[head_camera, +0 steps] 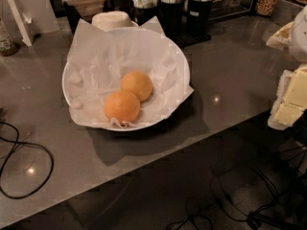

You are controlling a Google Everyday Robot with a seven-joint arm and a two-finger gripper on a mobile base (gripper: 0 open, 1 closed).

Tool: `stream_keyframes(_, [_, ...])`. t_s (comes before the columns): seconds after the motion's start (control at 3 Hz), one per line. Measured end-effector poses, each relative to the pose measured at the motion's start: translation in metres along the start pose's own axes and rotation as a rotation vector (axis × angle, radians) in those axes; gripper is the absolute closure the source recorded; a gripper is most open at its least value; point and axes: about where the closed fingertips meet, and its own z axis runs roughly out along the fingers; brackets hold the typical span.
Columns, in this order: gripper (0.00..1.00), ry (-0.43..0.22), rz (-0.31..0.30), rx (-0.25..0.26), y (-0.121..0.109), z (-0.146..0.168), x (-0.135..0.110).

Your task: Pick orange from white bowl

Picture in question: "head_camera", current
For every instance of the white paper liner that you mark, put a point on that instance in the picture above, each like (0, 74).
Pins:
(105, 58)

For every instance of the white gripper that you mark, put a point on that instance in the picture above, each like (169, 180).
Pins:
(299, 37)

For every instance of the black cup with napkins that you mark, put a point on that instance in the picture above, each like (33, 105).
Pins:
(144, 10)

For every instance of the orange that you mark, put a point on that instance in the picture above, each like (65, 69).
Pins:
(122, 105)
(138, 83)

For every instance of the black cup with stirrers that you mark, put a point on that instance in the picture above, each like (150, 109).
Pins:
(171, 13)

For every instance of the black cup with packets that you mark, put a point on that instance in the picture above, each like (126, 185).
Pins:
(197, 18)

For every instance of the black rubber mat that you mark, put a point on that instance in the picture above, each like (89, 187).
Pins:
(185, 40)

